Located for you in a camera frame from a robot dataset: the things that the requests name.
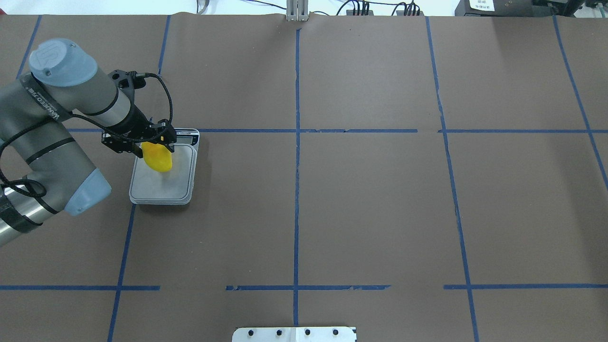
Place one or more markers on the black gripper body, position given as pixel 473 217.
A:
pixel 134 121

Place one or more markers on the yellow mango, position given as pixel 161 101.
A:
pixel 157 157

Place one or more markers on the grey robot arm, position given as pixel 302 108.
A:
pixel 65 82

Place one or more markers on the grey digital kitchen scale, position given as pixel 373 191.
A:
pixel 174 187

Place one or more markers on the black device with label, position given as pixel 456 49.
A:
pixel 494 8

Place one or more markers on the aluminium profile post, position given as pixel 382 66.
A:
pixel 297 10

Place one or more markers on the white metal base plate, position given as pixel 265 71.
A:
pixel 295 334

